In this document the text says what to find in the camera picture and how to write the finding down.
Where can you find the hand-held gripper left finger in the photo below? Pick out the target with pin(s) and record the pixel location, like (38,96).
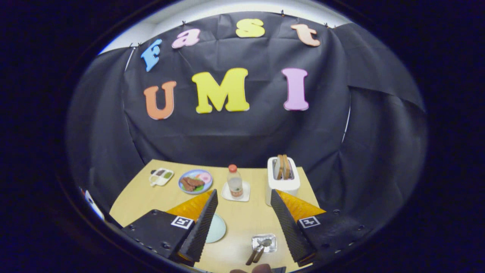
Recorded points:
(202,227)

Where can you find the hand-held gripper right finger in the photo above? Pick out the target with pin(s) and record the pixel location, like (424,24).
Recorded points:
(290,227)

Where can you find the metal spoon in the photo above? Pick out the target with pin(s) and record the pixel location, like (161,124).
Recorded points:
(265,242)

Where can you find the pale green plate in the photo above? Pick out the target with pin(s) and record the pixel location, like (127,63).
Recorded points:
(216,229)

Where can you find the perforated metal tray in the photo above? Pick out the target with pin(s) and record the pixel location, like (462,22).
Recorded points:
(273,239)

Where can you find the white toaster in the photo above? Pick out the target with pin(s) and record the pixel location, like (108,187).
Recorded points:
(291,184)

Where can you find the brown meat pieces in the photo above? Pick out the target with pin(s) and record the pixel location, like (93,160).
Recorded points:
(191,184)

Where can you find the pink ham slice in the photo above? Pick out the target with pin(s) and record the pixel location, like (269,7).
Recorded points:
(205,177)

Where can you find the clear water bottle red cap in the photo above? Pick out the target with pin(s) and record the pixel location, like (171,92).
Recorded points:
(235,184)

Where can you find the blue food plate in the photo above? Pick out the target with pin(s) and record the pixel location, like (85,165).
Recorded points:
(191,173)

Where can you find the white square coaster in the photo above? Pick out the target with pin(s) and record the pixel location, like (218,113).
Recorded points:
(246,188)

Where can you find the toast bread slice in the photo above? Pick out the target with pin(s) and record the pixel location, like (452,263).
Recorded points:
(287,166)
(279,167)

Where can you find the white divided sauce dish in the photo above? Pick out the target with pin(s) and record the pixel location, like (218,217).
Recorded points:
(163,176)

